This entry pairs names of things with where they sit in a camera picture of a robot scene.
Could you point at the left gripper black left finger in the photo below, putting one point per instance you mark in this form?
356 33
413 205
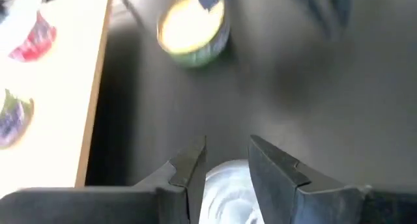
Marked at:
192 172

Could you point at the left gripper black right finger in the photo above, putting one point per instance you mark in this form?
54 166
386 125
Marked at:
273 178

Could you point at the blue label tuna can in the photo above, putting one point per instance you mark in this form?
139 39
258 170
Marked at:
224 198
14 123

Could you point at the green label tuna can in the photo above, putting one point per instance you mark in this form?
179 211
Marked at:
192 35

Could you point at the red label tuna can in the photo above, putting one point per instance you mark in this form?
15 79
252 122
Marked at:
34 43

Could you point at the black table mat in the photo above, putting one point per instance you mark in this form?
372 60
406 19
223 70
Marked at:
293 103

